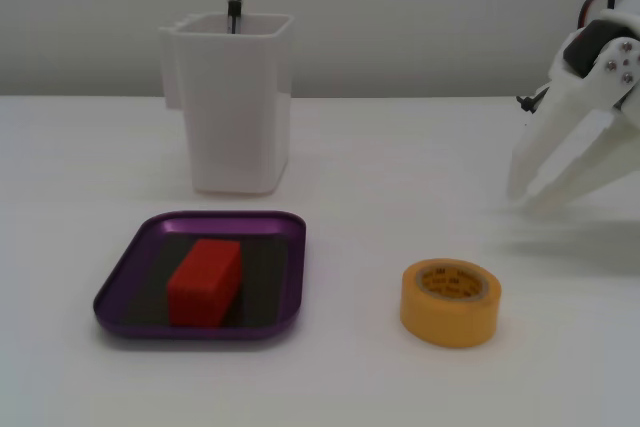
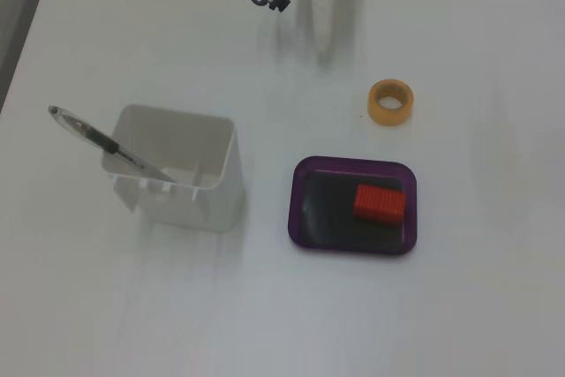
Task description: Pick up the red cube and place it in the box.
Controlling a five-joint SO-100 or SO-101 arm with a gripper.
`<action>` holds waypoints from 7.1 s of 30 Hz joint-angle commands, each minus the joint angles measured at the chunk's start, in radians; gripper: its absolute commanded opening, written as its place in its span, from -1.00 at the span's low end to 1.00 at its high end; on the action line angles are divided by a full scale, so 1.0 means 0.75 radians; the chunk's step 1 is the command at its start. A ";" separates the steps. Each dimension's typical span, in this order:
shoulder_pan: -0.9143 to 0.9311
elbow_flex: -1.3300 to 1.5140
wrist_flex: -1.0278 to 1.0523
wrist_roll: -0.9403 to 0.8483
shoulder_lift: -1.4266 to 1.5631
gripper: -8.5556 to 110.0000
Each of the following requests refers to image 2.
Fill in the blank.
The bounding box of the white tapered gripper finger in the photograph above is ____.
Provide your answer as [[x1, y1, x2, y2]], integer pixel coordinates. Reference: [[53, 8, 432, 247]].
[[307, 0, 341, 55]]

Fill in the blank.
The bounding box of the red ribbed cube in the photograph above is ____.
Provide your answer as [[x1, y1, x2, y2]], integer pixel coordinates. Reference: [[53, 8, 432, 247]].
[[352, 184, 407, 224]]

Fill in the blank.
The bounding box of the white plastic box container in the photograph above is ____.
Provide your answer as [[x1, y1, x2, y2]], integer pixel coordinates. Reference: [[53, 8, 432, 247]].
[[101, 103, 243, 233]]

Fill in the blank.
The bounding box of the yellow tape roll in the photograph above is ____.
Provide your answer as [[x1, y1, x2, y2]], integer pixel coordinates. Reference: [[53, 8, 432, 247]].
[[367, 79, 415, 126]]

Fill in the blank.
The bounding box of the purple rectangular tray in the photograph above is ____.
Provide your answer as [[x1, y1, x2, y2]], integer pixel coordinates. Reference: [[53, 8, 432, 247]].
[[287, 155, 418, 258]]

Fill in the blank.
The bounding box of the black clear ballpoint pen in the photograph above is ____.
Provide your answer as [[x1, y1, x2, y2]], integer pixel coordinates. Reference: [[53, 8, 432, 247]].
[[47, 104, 178, 185]]

